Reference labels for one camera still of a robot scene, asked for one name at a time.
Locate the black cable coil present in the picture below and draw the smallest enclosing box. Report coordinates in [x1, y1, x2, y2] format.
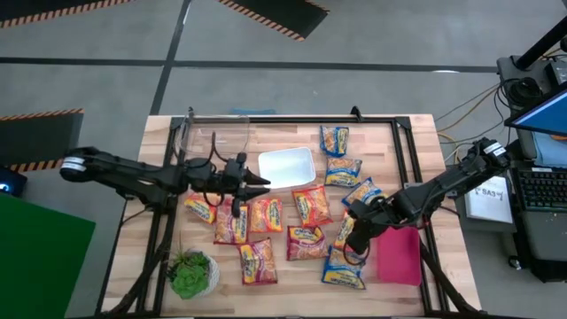
[504, 77, 546, 107]

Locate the blue Maruchan ramen pack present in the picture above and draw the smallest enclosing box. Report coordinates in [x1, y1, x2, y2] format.
[319, 125, 350, 159]
[340, 176, 384, 208]
[321, 245, 368, 292]
[323, 156, 363, 189]

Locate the blue tape strip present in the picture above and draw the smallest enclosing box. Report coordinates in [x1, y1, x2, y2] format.
[229, 108, 276, 116]

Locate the clear plastic bin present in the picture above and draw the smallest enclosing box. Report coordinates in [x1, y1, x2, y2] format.
[176, 115, 252, 159]

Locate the green succulent in white pot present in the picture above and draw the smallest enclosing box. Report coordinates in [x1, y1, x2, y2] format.
[166, 245, 221, 301]

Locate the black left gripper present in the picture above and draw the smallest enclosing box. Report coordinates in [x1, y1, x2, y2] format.
[222, 152, 271, 218]

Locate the black hazard-striped floor mat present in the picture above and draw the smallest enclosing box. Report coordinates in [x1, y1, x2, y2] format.
[0, 0, 134, 28]
[0, 108, 85, 174]
[216, 0, 331, 43]

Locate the black keyboard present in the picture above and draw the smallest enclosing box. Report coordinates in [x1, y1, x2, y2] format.
[517, 167, 567, 212]

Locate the computer monitor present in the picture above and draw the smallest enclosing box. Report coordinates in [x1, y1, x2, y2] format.
[504, 86, 567, 138]

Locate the black stand pole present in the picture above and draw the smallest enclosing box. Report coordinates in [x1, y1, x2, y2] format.
[513, 17, 567, 72]

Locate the black workstation desk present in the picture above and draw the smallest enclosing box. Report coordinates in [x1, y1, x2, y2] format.
[495, 55, 567, 284]

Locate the red Maruchan ramen pack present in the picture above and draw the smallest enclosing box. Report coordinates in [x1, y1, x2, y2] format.
[237, 237, 279, 286]
[213, 197, 251, 246]
[285, 224, 329, 262]

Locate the white plastic bin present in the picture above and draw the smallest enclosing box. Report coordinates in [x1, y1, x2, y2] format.
[257, 146, 317, 191]

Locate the red plastic bin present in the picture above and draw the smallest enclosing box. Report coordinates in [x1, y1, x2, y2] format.
[375, 226, 423, 288]

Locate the orange Maruchan ramen pack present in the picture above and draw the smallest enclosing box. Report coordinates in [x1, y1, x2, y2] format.
[183, 192, 219, 225]
[331, 208, 358, 253]
[249, 197, 284, 234]
[291, 184, 334, 229]

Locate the green floor mat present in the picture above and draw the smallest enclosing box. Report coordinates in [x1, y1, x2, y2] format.
[0, 192, 97, 319]

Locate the white paper sign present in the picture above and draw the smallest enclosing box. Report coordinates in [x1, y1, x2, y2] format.
[463, 175, 514, 225]

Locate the black device with blue light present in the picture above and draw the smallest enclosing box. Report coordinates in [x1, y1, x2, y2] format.
[0, 167, 27, 198]

